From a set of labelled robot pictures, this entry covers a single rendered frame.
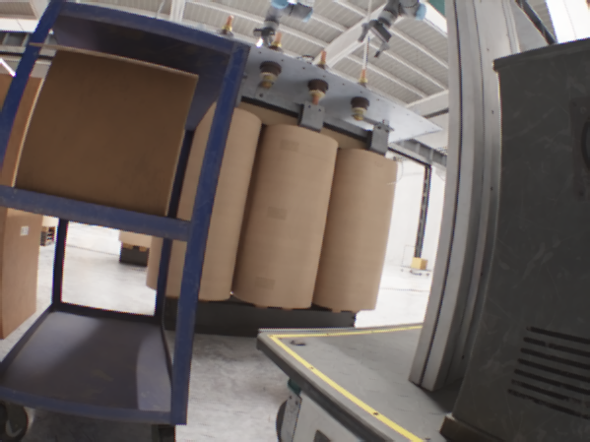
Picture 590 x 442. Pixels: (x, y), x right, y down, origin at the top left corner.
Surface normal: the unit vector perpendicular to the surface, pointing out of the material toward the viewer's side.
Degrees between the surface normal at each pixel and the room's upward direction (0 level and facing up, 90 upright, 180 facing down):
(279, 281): 90
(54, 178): 90
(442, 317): 90
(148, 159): 90
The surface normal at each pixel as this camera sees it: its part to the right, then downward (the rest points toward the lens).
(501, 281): -0.85, -0.18
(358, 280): 0.40, 0.02
